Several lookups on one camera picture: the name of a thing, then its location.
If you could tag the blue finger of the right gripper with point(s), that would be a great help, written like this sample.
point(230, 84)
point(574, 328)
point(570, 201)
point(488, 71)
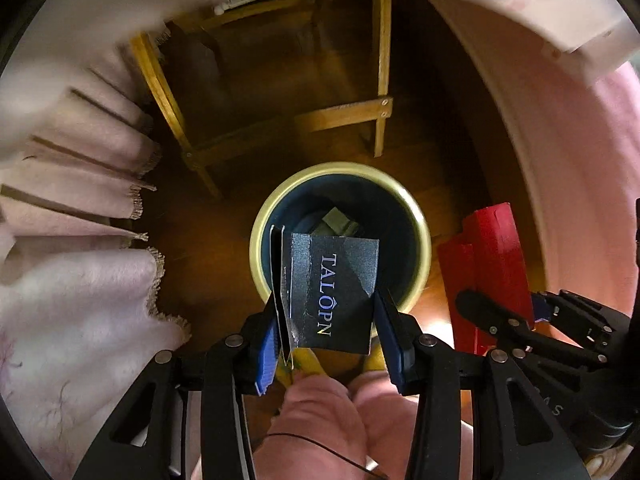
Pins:
point(542, 306)

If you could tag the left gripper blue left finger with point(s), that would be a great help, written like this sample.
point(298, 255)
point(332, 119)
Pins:
point(268, 349)

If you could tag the right yellow slipper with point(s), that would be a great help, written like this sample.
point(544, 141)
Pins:
point(374, 361)

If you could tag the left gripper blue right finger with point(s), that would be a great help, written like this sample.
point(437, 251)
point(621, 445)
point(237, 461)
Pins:
point(396, 332)

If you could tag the right pink trouser leg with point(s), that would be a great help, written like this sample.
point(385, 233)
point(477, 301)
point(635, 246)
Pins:
point(388, 420)

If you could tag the black Talopn box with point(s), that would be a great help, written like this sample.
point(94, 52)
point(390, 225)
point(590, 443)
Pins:
point(322, 289)

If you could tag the cartoon monster tablecloth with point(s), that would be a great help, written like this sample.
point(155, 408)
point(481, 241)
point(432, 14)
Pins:
point(593, 37)

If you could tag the person's right hand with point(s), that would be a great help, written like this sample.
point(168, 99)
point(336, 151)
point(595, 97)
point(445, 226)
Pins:
point(604, 465)

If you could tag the green gold carton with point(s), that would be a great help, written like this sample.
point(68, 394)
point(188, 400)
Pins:
point(335, 223)

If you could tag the blue trash bin yellow rim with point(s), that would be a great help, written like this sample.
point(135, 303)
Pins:
point(383, 208)

